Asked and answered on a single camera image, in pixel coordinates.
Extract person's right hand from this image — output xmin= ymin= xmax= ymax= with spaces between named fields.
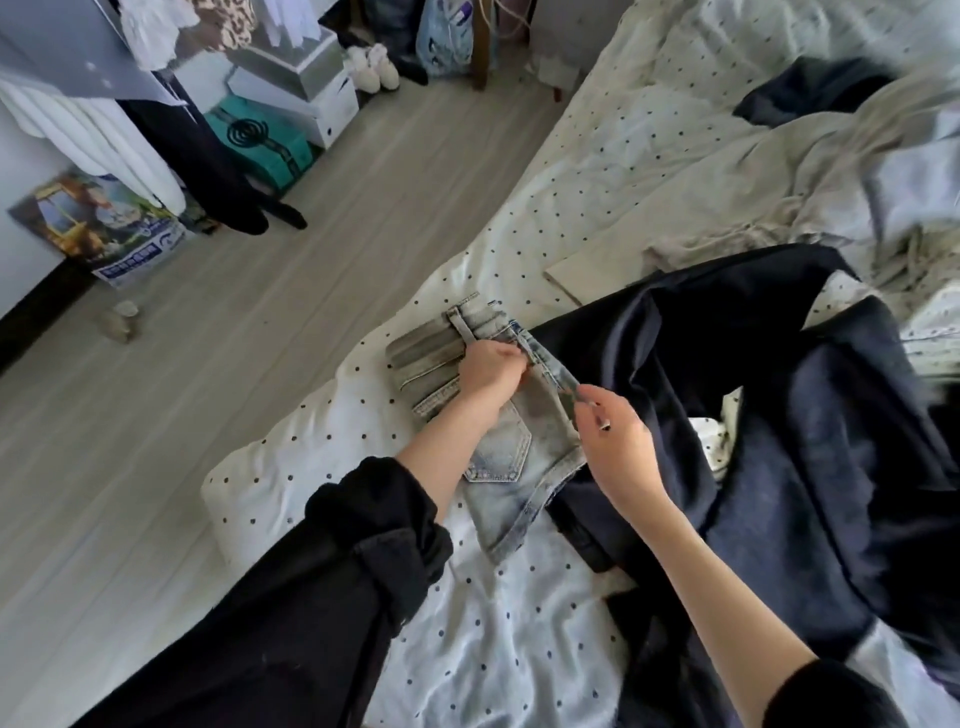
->
xmin=574 ymin=384 xmax=669 ymax=519

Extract person's left hand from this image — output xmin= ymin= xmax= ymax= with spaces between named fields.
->
xmin=457 ymin=340 xmax=530 ymax=414

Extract grey denim shorts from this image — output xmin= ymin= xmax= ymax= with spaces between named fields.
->
xmin=385 ymin=297 xmax=590 ymax=567

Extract dark navy jeans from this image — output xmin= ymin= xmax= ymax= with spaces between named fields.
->
xmin=705 ymin=295 xmax=960 ymax=699

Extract cream printed pyjama trousers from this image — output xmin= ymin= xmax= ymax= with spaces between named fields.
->
xmin=547 ymin=67 xmax=960 ymax=309

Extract cream polka dot pants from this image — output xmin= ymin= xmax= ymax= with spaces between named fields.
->
xmin=855 ymin=225 xmax=960 ymax=377

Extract blue denim jeans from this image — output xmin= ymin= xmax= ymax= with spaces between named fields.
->
xmin=735 ymin=57 xmax=902 ymax=129

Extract person's right forearm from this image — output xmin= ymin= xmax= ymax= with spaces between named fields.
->
xmin=630 ymin=480 xmax=909 ymax=728

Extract white dotted bed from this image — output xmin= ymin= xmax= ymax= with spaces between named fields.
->
xmin=202 ymin=0 xmax=960 ymax=728

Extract white shoe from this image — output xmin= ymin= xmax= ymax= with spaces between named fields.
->
xmin=367 ymin=42 xmax=402 ymax=89
xmin=342 ymin=45 xmax=384 ymax=95

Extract teal green box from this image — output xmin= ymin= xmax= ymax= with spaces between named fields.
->
xmin=205 ymin=94 xmax=317 ymax=197

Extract blue patterned bag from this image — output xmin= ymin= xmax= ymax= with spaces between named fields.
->
xmin=415 ymin=0 xmax=477 ymax=80

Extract black hanging trousers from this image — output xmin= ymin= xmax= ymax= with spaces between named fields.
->
xmin=117 ymin=97 xmax=309 ymax=237

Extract white cardboard box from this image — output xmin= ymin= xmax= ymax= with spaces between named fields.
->
xmin=225 ymin=30 xmax=362 ymax=149

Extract grey bedside cabinet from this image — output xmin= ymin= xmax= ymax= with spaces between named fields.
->
xmin=532 ymin=0 xmax=632 ymax=69

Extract dark blue bin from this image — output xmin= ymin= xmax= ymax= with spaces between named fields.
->
xmin=360 ymin=0 xmax=429 ymax=84

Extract small jar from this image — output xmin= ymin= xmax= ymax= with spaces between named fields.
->
xmin=102 ymin=300 xmax=144 ymax=344

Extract colourful poster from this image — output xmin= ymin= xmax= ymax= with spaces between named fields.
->
xmin=7 ymin=168 xmax=189 ymax=287

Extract leopard print hanging garment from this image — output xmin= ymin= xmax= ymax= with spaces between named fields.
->
xmin=192 ymin=0 xmax=260 ymax=54

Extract white hanging garment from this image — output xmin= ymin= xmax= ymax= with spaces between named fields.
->
xmin=117 ymin=0 xmax=197 ymax=69
xmin=0 ymin=67 xmax=189 ymax=219

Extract wooden post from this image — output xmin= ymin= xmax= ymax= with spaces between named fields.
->
xmin=469 ymin=0 xmax=497 ymax=92

